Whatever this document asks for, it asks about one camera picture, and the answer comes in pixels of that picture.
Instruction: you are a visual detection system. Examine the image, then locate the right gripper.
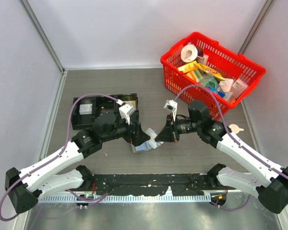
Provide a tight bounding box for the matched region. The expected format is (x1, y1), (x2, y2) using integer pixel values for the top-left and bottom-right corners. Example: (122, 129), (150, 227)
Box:
(156, 113), (201, 143)

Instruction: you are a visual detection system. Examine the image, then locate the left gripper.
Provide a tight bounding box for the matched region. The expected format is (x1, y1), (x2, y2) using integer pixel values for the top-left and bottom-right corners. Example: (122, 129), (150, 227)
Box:
(101, 114), (150, 146)

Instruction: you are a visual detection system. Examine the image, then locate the silver VIP card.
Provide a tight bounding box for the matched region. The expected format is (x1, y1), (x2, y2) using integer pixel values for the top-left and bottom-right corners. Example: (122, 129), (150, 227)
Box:
(145, 128), (157, 140)

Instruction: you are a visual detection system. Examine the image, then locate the grey card holder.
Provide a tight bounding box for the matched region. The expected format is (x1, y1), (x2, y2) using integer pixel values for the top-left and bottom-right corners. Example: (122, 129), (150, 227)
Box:
(131, 140), (164, 153)

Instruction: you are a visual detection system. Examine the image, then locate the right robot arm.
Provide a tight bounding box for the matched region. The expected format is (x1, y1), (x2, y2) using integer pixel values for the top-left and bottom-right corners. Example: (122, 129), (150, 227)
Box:
(155, 100), (288, 214)

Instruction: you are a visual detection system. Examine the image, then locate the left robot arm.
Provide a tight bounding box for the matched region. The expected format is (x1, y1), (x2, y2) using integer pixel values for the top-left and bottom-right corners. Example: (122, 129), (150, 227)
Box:
(5, 113), (150, 214)

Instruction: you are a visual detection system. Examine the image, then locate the gold card in tray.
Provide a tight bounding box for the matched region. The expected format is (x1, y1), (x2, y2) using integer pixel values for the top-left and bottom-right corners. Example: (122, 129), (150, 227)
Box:
(124, 100), (137, 108)

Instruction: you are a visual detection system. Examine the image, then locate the silver card in tray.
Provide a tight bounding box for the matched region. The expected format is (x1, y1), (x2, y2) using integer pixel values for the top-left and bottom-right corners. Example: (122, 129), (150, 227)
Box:
(79, 103), (93, 115)

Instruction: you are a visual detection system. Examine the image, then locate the black three-slot tray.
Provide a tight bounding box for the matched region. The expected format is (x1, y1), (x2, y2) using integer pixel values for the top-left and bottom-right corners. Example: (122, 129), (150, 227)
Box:
(71, 93), (139, 130)

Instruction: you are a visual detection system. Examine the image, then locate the green packet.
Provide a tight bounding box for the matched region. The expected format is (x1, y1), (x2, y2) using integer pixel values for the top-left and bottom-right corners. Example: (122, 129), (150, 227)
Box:
(199, 74), (221, 91)

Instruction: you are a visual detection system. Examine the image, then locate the beige round tag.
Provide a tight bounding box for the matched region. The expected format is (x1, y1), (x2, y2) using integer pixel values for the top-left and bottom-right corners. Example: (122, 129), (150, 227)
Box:
(229, 124), (244, 134)

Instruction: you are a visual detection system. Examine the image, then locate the yellow snack box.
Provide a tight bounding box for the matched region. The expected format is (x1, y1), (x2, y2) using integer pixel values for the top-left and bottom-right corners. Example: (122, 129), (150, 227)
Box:
(178, 61), (225, 82)

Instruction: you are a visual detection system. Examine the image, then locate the red shopping basket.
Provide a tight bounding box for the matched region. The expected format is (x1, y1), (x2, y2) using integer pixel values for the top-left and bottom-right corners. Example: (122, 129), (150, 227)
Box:
(160, 32), (266, 120)

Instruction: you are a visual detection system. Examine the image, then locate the white tape roll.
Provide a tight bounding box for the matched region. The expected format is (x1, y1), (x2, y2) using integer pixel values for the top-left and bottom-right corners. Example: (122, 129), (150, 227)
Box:
(180, 44), (198, 63)

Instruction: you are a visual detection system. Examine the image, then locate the pink white packet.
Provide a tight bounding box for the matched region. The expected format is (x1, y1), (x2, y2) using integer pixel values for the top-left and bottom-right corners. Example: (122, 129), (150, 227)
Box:
(231, 79), (249, 99)

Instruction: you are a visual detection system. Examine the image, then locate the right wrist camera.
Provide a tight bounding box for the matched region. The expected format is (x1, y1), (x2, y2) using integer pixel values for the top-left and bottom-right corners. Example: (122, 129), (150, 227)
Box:
(164, 100), (178, 121)

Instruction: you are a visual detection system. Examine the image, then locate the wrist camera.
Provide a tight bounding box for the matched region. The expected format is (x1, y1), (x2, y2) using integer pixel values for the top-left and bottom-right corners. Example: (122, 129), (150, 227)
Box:
(164, 100), (178, 121)
(116, 99), (136, 125)

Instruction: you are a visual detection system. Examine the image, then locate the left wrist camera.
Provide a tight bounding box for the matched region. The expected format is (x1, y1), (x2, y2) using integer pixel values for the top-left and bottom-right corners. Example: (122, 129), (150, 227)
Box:
(116, 99), (136, 125)

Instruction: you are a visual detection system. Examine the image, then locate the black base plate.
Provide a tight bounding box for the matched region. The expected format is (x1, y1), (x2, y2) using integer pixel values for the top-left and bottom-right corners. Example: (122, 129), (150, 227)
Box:
(65, 172), (237, 196)

